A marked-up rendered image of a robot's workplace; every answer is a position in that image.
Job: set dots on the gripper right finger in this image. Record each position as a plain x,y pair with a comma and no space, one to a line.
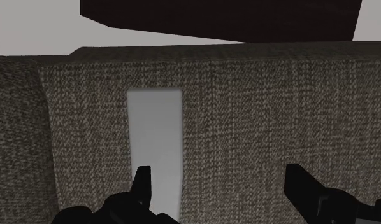
321,198

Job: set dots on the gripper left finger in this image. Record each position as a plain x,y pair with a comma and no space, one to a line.
137,201

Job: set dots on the white flat rectangular object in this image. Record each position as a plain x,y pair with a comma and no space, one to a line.
156,133

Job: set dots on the grey-brown woven fabric sofa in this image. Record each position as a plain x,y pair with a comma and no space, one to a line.
255,124

